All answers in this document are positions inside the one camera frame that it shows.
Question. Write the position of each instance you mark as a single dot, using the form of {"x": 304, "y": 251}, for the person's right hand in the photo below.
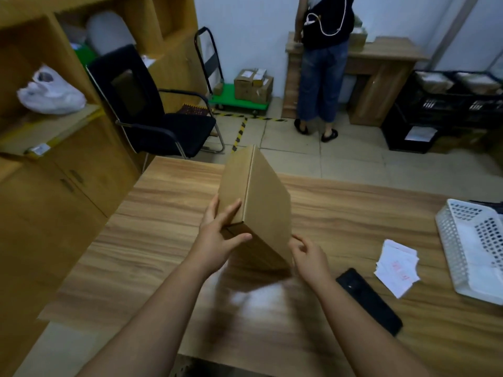
{"x": 312, "y": 264}

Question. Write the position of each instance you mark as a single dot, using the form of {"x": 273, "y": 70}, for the person's left hand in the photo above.
{"x": 210, "y": 251}

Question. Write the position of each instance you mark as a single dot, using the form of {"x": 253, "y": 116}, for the black handheld scanner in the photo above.
{"x": 369, "y": 302}

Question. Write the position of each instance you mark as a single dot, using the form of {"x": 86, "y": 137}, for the large plain cardboard box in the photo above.
{"x": 267, "y": 208}

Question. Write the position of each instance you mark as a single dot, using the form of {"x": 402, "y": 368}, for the stack of white stickers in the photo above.
{"x": 397, "y": 268}

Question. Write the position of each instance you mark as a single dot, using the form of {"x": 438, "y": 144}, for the person's left forearm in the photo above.
{"x": 145, "y": 333}

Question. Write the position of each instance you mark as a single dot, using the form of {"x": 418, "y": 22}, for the person's right forearm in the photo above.
{"x": 369, "y": 333}

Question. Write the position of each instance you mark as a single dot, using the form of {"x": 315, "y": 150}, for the tiny cardboard box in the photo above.
{"x": 218, "y": 89}

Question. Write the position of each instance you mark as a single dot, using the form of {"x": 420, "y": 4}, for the medium taped cardboard box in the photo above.
{"x": 255, "y": 94}

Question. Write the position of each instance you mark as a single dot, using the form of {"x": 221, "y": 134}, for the stack of large cardboard boxes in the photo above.
{"x": 47, "y": 231}

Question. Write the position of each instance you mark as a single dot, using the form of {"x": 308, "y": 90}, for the small labelled cardboard box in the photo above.
{"x": 244, "y": 74}

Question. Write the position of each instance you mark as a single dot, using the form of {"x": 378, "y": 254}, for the small yellowish cardboard box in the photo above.
{"x": 259, "y": 76}

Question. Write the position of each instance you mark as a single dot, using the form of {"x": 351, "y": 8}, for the stack of small cardboard boxes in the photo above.
{"x": 358, "y": 35}

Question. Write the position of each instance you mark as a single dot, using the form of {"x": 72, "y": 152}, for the labelled flat cardboard box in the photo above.
{"x": 477, "y": 83}

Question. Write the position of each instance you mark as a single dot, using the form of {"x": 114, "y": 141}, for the white perforated plastic tray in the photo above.
{"x": 444, "y": 239}

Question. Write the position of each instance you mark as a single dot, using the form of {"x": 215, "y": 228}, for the black plastic crates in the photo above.
{"x": 393, "y": 141}

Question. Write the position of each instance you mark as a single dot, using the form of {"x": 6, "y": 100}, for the green platform trolley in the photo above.
{"x": 235, "y": 102}

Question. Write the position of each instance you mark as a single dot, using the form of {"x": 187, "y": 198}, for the pile of translucent backing papers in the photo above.
{"x": 477, "y": 259}

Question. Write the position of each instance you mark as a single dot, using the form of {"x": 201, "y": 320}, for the black office chair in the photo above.
{"x": 129, "y": 86}

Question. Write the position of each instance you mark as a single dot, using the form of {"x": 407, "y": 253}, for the black scanners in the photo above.
{"x": 489, "y": 206}

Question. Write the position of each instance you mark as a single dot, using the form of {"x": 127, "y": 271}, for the wooden drawer desk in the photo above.
{"x": 385, "y": 82}

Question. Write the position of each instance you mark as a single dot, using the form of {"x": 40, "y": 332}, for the flat brown parcel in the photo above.
{"x": 43, "y": 131}

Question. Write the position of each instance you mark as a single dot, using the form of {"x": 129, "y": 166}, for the knotted white plastic bag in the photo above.
{"x": 51, "y": 94}

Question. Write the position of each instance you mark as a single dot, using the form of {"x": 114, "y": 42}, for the small green packet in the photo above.
{"x": 85, "y": 55}

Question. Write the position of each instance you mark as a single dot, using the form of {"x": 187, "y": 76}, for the grey soft parcel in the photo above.
{"x": 110, "y": 33}

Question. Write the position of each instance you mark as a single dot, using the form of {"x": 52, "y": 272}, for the white standing air conditioner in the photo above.
{"x": 471, "y": 31}

